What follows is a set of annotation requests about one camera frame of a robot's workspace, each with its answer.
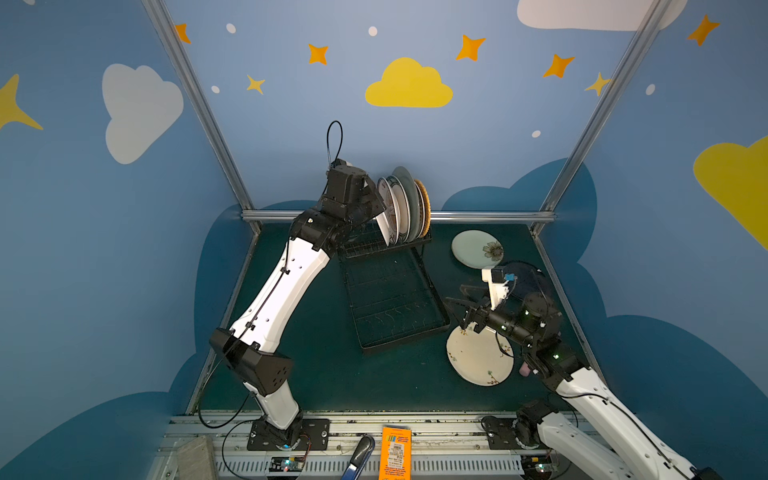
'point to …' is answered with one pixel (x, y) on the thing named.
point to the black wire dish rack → (393, 292)
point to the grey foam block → (196, 459)
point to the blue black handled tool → (360, 458)
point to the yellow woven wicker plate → (427, 210)
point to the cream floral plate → (483, 359)
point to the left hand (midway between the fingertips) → (384, 194)
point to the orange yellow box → (396, 452)
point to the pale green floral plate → (477, 249)
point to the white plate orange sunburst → (422, 210)
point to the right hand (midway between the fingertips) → (457, 292)
